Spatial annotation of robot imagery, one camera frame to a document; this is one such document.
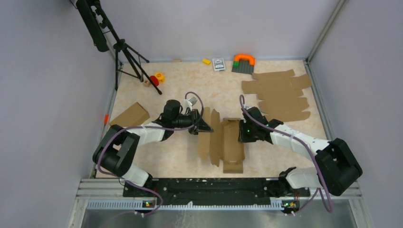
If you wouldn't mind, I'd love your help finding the black camera tripod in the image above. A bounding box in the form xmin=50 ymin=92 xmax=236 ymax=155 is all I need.
xmin=71 ymin=0 xmax=163 ymax=95

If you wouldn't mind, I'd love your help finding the orange U-shaped toy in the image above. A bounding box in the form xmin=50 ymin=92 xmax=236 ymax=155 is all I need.
xmin=233 ymin=53 xmax=255 ymax=66

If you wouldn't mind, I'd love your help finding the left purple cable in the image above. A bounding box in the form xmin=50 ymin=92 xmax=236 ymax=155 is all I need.
xmin=96 ymin=91 xmax=205 ymax=218

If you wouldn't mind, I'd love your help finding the red round disc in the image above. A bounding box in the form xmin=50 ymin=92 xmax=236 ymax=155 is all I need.
xmin=150 ymin=76 xmax=160 ymax=86

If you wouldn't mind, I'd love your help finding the stack of flat cardboard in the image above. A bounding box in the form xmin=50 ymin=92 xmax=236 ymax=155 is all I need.
xmin=241 ymin=69 xmax=311 ymax=122

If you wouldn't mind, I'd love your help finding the dark grey building plate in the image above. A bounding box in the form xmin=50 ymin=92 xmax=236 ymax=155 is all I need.
xmin=231 ymin=60 xmax=254 ymax=75

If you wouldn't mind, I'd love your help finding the yellow round disc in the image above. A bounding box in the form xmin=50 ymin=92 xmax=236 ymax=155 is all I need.
xmin=154 ymin=72 xmax=165 ymax=83

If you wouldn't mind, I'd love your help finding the folded brown cardboard box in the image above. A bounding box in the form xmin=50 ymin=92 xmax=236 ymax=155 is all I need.
xmin=109 ymin=102 xmax=150 ymax=127

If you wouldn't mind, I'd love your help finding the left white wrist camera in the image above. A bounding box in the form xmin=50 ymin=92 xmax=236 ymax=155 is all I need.
xmin=184 ymin=97 xmax=198 ymax=110

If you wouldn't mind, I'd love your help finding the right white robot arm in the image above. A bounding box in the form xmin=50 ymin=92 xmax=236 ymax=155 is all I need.
xmin=239 ymin=106 xmax=363 ymax=196

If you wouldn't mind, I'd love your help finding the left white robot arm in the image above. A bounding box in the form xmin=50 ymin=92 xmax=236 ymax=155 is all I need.
xmin=92 ymin=100 xmax=213 ymax=196

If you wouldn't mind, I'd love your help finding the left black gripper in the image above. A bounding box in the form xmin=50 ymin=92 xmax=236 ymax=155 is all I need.
xmin=173 ymin=109 xmax=213 ymax=135

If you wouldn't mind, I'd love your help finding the yellow toy block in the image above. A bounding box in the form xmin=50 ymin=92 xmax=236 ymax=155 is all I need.
xmin=202 ymin=58 xmax=211 ymax=65

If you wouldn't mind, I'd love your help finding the small wooden cube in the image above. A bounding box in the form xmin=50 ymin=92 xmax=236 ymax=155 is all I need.
xmin=143 ymin=81 xmax=151 ymax=87

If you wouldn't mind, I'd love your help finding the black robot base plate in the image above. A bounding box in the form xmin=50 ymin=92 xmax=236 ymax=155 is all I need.
xmin=123 ymin=178 xmax=310 ymax=206

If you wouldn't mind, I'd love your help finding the playing card deck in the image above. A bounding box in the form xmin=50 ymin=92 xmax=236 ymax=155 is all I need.
xmin=212 ymin=58 xmax=226 ymax=72

